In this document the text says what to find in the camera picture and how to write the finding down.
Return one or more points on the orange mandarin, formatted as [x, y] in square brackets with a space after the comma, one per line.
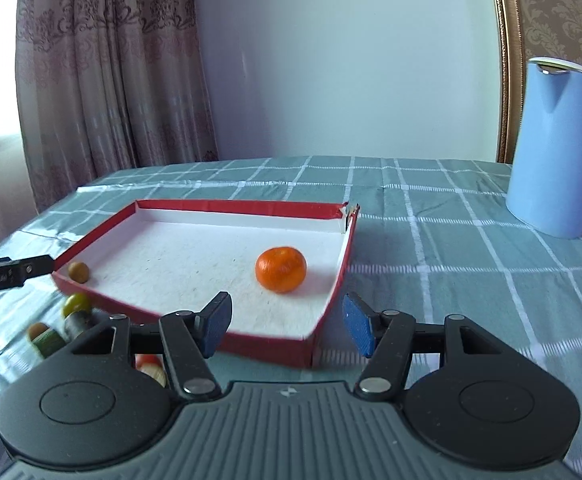
[281, 269]

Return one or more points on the brown longan fruit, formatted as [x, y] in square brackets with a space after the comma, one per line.
[78, 272]
[36, 329]

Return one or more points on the small green tomato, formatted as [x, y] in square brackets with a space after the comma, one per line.
[78, 302]

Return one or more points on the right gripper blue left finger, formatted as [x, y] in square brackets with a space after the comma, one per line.
[189, 339]

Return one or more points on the dark eggplant piece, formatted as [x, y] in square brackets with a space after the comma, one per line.
[79, 322]
[155, 371]

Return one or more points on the brown patterned curtain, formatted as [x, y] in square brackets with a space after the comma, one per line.
[106, 85]

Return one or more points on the red shallow cardboard box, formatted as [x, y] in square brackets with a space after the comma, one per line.
[154, 257]

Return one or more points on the green plaid tablecloth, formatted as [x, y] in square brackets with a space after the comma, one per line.
[434, 237]

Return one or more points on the green cucumber piece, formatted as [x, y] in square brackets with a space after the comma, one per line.
[48, 343]

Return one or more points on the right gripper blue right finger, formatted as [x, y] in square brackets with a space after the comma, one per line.
[385, 339]

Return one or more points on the red cherry tomato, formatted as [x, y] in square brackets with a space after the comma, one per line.
[147, 359]

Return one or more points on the blue electric kettle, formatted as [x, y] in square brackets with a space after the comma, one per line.
[545, 187]

